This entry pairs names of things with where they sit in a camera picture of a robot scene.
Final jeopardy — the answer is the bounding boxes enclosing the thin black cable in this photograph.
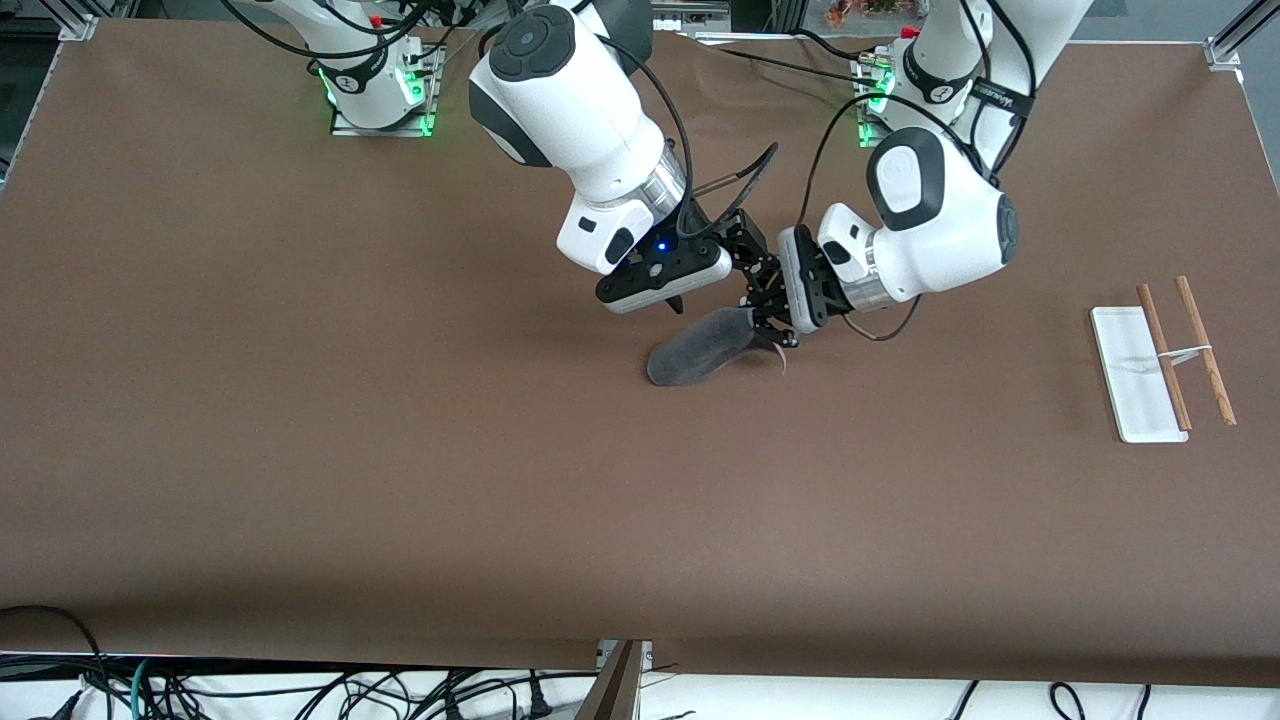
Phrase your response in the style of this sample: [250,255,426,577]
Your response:
[698,38,871,81]

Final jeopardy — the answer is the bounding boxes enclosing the tangled black cables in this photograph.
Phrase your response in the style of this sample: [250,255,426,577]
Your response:
[60,665,561,720]

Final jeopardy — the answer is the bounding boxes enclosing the thick black looped cable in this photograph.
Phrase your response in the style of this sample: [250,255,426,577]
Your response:
[0,604,107,720]

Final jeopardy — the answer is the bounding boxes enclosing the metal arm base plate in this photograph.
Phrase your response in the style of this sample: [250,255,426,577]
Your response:
[855,55,966,151]
[330,40,441,138]

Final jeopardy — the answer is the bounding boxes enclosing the brown wooden beam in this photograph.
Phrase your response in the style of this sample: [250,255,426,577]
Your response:
[575,640,646,720]

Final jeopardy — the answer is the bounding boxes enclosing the pink and grey microfibre towel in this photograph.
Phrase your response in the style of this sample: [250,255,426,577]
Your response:
[646,306,793,389]

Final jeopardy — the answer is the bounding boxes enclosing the orange decorative plant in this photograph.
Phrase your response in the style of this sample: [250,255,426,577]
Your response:
[826,0,901,26]

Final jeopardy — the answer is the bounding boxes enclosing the silver metal bracket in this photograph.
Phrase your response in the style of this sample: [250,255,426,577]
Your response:
[596,640,655,673]

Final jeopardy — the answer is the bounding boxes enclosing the black base connector cables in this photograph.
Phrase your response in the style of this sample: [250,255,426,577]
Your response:
[385,0,501,71]

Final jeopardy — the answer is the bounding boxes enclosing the wooden chopsticks pair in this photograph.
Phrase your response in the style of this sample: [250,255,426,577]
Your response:
[1090,276,1238,444]

